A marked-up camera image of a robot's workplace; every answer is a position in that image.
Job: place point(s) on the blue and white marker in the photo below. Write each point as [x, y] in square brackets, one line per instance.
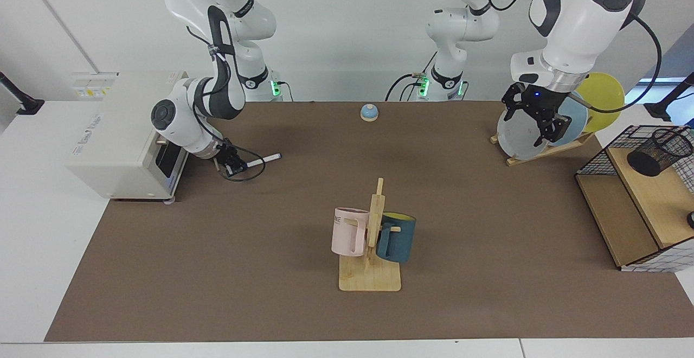
[265, 158]

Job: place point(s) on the black mesh pen holder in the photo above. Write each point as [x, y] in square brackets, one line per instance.
[648, 160]

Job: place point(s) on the wooden plate rack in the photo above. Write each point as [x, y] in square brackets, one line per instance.
[564, 145]

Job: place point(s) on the light blue plate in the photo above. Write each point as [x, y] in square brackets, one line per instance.
[577, 116]

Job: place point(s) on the grey plate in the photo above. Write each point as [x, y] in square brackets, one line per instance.
[515, 138]

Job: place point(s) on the yellow plate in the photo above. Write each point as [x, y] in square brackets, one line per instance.
[604, 97]

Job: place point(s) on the brown table cloth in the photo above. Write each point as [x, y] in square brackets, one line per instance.
[244, 266]

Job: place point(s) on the black clamp stand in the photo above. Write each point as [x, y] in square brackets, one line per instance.
[664, 111]
[30, 106]

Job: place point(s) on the pale toaster oven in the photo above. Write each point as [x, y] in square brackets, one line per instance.
[119, 141]

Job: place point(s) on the pink cup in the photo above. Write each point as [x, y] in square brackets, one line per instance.
[342, 233]

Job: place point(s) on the small blue round thing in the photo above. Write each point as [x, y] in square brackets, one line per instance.
[369, 112]

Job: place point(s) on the white labelled box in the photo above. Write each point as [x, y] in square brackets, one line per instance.
[92, 84]

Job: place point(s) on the small black round object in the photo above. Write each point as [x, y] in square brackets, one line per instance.
[691, 220]

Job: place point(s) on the wooden cup stand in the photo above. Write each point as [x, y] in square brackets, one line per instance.
[368, 279]

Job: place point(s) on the dark teal cup yellow inside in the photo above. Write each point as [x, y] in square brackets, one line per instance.
[398, 244]

